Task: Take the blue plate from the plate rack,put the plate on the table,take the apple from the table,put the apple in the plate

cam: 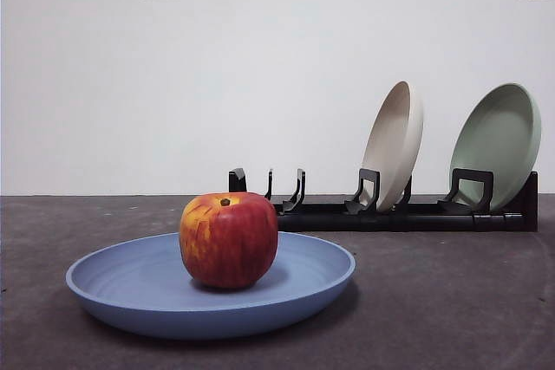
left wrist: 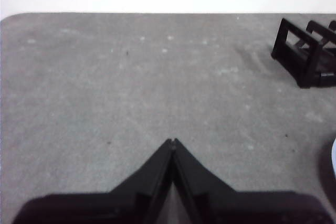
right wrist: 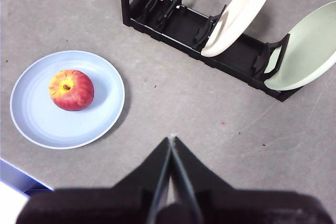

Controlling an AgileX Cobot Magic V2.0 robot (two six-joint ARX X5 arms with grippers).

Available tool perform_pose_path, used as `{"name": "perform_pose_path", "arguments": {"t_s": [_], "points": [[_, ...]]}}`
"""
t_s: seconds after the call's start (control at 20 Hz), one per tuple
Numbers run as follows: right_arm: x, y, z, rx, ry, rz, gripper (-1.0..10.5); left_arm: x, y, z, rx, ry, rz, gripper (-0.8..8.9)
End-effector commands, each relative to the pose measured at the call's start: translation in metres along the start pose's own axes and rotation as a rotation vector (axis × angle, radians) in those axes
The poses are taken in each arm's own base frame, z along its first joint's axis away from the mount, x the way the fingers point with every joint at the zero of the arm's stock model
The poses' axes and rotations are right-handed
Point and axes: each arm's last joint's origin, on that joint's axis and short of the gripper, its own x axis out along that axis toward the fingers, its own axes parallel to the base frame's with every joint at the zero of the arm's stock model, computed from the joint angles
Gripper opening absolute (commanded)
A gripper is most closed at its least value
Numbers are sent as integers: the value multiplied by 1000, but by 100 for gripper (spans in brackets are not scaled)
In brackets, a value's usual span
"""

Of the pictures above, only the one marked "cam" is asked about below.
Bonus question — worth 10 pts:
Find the green plate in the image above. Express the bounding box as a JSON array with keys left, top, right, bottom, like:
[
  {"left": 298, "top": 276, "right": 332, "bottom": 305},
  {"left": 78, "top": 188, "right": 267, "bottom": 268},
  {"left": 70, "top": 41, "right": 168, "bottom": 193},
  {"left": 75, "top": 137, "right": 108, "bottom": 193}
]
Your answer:
[{"left": 448, "top": 81, "right": 543, "bottom": 212}]

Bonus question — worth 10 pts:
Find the beige plate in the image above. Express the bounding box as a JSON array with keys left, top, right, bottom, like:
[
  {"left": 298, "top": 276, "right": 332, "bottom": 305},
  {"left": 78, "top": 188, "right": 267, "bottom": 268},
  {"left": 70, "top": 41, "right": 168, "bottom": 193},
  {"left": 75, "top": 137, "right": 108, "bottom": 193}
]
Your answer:
[{"left": 360, "top": 80, "right": 425, "bottom": 212}]

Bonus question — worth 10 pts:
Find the blue plate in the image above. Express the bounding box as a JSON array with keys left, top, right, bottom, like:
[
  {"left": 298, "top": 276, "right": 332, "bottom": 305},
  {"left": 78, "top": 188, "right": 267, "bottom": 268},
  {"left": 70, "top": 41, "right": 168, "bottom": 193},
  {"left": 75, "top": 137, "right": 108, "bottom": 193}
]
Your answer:
[{"left": 65, "top": 230, "right": 357, "bottom": 341}]

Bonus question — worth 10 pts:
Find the red yellow apple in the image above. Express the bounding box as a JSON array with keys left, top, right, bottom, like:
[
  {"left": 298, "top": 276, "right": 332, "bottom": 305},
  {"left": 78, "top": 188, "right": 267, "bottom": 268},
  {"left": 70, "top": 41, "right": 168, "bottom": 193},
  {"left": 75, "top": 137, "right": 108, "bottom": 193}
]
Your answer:
[{"left": 179, "top": 191, "right": 280, "bottom": 290}]

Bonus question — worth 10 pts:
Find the black plate rack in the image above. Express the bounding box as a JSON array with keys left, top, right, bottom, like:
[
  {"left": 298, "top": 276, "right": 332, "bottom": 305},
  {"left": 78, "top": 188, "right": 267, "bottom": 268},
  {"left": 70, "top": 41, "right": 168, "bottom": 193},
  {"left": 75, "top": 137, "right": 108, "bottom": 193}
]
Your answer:
[{"left": 228, "top": 166, "right": 539, "bottom": 233}]

